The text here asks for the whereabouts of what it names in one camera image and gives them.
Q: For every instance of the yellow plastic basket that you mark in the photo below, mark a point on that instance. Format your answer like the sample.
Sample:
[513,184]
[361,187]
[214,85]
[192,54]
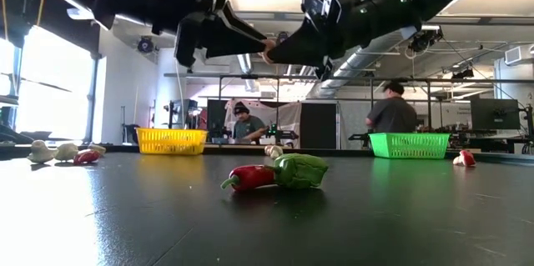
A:
[171,141]

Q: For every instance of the black table mat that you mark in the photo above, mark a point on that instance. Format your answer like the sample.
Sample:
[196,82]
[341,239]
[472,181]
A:
[167,224]

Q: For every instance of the white toy garlic bulb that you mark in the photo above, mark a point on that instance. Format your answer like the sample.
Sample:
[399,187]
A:
[40,152]

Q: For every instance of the black background monitor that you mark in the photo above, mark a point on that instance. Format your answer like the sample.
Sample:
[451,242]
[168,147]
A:
[494,113]

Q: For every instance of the silver ceiling duct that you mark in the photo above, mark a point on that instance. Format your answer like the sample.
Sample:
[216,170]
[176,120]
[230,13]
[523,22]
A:
[354,63]

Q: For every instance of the pale green white mushroom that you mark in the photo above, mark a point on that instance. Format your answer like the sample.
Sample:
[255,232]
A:
[67,152]

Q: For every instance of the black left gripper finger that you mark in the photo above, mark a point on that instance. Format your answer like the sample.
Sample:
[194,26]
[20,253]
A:
[229,45]
[238,22]

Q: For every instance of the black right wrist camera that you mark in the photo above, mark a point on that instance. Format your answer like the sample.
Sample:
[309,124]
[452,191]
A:
[321,3]

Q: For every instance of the black chair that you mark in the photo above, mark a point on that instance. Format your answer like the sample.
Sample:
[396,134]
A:
[131,132]

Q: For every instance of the white hanging cloth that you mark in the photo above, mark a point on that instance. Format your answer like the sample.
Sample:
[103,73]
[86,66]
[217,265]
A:
[283,118]

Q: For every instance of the black metal rig frame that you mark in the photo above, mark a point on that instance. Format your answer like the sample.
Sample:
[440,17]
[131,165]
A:
[429,99]

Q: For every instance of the black upright panel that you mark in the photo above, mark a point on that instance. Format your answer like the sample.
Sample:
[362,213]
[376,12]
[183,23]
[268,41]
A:
[318,126]

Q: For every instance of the red toy chili pepper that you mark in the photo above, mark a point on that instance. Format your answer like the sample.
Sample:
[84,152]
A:
[248,177]
[87,157]

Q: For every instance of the black ceiling spotlight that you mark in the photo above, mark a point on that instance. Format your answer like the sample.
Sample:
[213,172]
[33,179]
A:
[425,38]

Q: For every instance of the green plastic basket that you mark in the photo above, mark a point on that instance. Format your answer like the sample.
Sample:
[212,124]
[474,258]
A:
[411,146]

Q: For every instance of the bright window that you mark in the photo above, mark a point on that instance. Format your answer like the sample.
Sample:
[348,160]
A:
[54,91]

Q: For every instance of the white wall vent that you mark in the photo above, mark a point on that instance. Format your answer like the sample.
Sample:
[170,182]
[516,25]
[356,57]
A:
[513,55]

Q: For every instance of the person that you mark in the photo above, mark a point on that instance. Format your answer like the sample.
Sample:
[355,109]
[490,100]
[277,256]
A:
[392,113]
[248,126]

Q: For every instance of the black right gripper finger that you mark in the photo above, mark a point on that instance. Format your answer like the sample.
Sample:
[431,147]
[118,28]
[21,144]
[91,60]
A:
[325,70]
[304,49]

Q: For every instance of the white toy mushroom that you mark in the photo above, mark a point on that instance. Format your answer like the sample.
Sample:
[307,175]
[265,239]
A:
[276,152]
[98,148]

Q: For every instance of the black round ceiling device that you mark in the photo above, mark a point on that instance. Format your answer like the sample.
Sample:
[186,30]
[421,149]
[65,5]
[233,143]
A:
[145,45]

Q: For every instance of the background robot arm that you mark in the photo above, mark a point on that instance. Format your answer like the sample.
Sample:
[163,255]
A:
[358,136]
[281,134]

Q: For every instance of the red toy vegetables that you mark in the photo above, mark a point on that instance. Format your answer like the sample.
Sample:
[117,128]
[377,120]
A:
[465,158]

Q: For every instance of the green toy bell pepper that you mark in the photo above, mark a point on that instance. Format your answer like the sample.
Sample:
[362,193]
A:
[301,170]

